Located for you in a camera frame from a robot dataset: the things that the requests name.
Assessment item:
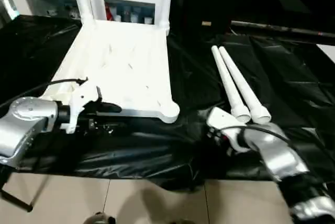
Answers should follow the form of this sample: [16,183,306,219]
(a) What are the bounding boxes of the white flat panel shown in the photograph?
[318,43,335,62]

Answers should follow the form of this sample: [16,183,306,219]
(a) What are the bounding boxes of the black metal rod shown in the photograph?
[230,20,335,40]

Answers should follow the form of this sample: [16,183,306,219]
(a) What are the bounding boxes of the white plastic table top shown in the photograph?
[39,21,181,124]

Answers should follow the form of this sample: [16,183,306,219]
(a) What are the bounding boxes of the black tripod leg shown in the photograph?
[0,189,33,212]

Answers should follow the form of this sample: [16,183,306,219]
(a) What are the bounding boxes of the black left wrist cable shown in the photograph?
[0,78,88,110]

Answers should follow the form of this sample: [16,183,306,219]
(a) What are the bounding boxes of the black plastic mat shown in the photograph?
[0,15,335,191]

